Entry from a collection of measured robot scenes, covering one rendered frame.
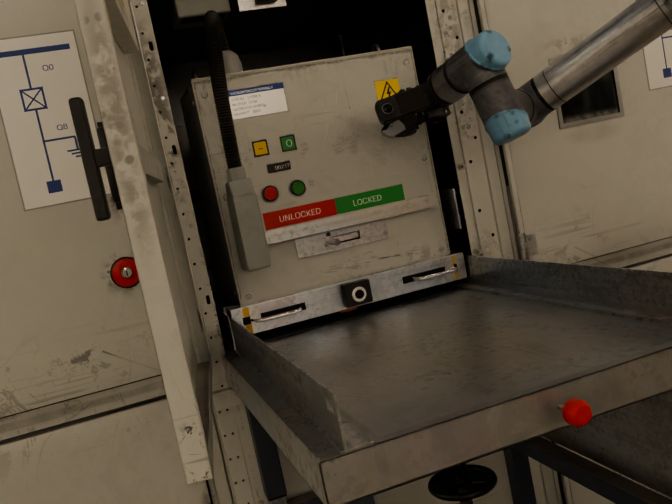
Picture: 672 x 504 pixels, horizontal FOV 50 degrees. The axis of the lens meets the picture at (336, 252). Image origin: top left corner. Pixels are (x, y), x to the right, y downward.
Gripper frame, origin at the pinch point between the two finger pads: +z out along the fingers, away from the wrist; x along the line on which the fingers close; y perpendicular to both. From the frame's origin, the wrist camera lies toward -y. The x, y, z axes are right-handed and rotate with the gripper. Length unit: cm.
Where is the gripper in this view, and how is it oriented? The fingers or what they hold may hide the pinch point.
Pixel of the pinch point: (382, 130)
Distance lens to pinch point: 157.1
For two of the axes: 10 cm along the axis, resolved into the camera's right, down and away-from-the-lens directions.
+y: 8.2, -2.2, 5.3
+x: -3.3, -9.4, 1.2
